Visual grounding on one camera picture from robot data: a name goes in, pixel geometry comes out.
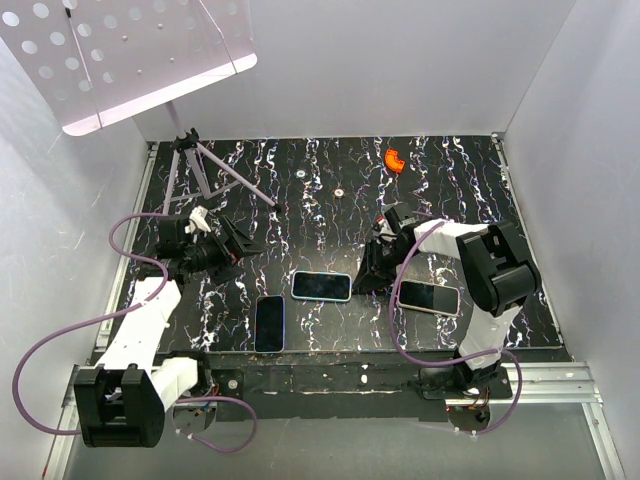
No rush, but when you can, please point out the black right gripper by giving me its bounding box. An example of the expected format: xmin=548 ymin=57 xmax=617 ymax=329
xmin=351 ymin=239 xmax=415 ymax=294

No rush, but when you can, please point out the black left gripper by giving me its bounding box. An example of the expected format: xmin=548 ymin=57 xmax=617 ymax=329
xmin=184 ymin=217 xmax=265 ymax=285

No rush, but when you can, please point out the lilac phone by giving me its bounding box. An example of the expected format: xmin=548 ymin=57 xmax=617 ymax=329
xmin=293 ymin=272 xmax=350 ymax=301

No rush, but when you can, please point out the pink phone case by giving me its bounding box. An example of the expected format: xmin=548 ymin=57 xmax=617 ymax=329
xmin=397 ymin=278 xmax=461 ymax=318

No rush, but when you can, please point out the purple edged black phone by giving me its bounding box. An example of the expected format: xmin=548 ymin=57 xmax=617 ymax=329
xmin=254 ymin=295 xmax=285 ymax=354

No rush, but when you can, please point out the blue phone case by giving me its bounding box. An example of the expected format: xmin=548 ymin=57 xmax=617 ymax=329
xmin=290 ymin=270 xmax=352 ymax=304

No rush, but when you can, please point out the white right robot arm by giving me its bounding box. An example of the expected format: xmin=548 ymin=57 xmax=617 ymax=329
xmin=352 ymin=203 xmax=541 ymax=398

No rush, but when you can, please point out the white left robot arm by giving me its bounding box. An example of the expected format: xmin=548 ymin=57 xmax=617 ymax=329
xmin=73 ymin=207 xmax=265 ymax=448

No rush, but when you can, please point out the orange curved plastic part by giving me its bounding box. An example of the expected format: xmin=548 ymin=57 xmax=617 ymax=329
xmin=384 ymin=148 xmax=406 ymax=174

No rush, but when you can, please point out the perforated music stand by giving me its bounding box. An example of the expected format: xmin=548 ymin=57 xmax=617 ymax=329
xmin=1 ymin=1 xmax=279 ymax=209

